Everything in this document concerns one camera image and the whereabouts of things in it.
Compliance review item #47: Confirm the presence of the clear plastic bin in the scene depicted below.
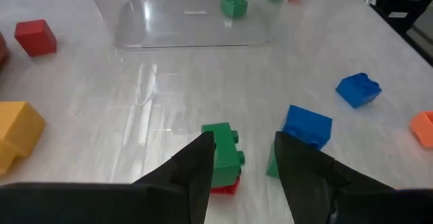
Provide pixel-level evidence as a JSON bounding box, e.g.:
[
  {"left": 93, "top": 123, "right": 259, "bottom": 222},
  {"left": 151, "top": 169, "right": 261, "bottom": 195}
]
[{"left": 84, "top": 0, "right": 288, "bottom": 51}]

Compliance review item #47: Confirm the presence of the dark green block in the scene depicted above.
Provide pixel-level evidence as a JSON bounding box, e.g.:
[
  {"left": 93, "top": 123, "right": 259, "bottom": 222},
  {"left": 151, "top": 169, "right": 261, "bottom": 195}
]
[{"left": 201, "top": 122, "right": 246, "bottom": 188}]

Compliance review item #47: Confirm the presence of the large yellow block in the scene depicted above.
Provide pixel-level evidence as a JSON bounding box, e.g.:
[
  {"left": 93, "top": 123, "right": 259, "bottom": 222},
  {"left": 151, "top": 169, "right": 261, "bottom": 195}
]
[{"left": 0, "top": 101, "right": 47, "bottom": 176}]

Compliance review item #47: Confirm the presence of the coral orange block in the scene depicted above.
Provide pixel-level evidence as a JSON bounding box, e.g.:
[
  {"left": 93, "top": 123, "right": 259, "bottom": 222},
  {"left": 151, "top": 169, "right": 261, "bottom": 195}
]
[{"left": 410, "top": 111, "right": 433, "bottom": 150}]

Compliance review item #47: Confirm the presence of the blue studded block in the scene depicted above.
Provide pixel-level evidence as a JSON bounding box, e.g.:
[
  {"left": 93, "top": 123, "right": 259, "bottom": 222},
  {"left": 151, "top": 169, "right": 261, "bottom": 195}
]
[
  {"left": 281, "top": 104, "right": 333, "bottom": 150},
  {"left": 335, "top": 72, "right": 382, "bottom": 109}
]

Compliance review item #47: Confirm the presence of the red cube block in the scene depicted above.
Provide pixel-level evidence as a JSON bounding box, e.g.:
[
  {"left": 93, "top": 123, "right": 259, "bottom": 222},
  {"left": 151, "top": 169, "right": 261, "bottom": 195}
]
[{"left": 14, "top": 19, "right": 58, "bottom": 58}]

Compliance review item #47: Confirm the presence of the small red block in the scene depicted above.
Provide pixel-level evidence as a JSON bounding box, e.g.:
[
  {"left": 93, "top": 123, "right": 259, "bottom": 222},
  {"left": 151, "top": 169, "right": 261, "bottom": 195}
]
[{"left": 210, "top": 176, "right": 241, "bottom": 196}]

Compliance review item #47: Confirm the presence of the black drawer cabinet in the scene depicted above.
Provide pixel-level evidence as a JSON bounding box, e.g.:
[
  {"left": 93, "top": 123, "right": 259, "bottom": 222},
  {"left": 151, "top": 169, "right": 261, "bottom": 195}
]
[{"left": 344, "top": 0, "right": 433, "bottom": 66}]

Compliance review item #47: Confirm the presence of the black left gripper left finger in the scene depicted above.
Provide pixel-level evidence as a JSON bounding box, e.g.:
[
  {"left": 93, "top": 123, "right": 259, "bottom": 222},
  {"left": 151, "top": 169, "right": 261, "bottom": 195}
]
[{"left": 0, "top": 131, "right": 217, "bottom": 224}]

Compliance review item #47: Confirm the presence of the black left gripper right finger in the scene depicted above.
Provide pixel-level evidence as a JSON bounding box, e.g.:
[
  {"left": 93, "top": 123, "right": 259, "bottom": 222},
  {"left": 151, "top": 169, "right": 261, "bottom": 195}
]
[{"left": 274, "top": 131, "right": 433, "bottom": 224}]

